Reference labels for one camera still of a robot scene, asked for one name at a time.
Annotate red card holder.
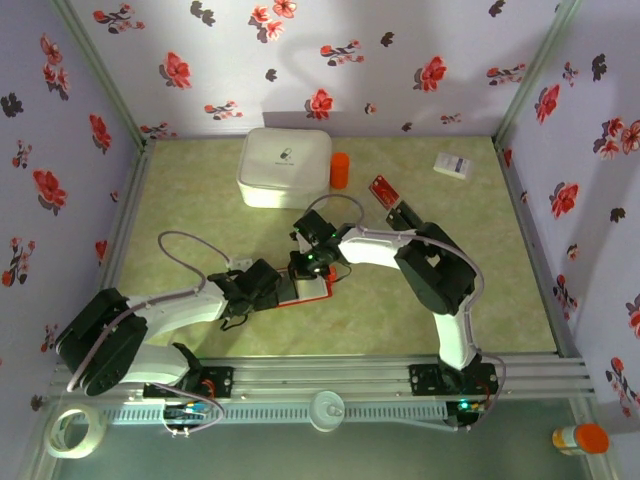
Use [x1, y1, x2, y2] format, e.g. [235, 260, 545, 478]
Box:
[276, 266, 336, 308]

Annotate red and black card packs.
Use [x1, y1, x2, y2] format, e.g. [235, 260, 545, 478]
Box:
[349, 174, 426, 236]

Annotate orange cylinder bottle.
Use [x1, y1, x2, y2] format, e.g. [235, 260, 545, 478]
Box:
[329, 151, 352, 190]

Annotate white plastic box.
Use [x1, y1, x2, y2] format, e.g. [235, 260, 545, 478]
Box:
[237, 127, 334, 211]

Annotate white round lid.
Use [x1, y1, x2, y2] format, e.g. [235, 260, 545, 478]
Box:
[308, 389, 346, 432]

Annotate small electronics board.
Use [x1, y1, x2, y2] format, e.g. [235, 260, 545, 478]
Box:
[163, 402, 210, 421]
[446, 398, 489, 417]

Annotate small white box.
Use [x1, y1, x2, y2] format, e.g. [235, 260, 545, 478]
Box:
[432, 151, 474, 181]

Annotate clear tape roll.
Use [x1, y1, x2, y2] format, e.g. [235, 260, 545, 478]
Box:
[44, 407, 107, 460]

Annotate orange-capped pill bottle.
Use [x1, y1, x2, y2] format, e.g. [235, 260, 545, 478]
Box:
[551, 422, 611, 457]

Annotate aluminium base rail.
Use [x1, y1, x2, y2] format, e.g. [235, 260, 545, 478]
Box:
[49, 352, 596, 401]

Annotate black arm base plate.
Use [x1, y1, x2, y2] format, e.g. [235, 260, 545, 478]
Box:
[143, 366, 235, 400]
[408, 363, 500, 397]

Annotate white slotted cable duct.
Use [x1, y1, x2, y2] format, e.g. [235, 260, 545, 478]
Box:
[102, 402, 449, 426]

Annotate aluminium side rail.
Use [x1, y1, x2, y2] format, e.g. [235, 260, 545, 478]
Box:
[82, 139, 156, 361]
[492, 137, 581, 359]

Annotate aluminium frame post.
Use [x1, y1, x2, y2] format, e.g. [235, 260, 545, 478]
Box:
[49, 0, 151, 146]
[494, 0, 586, 140]

